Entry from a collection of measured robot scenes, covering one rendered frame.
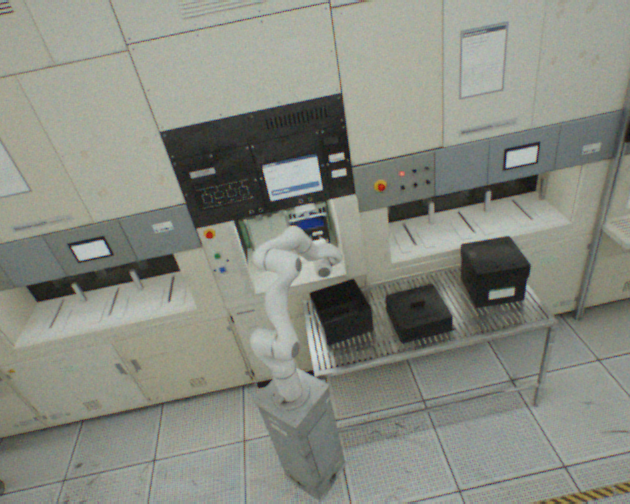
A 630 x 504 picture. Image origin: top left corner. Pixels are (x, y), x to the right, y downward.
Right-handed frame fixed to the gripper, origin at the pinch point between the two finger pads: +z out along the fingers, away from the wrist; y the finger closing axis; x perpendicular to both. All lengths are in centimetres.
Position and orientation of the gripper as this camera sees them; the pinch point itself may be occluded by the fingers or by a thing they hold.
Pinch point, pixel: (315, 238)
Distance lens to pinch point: 256.3
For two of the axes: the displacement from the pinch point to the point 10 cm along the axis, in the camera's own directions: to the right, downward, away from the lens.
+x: -1.6, -8.0, -5.8
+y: 9.8, -2.2, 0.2
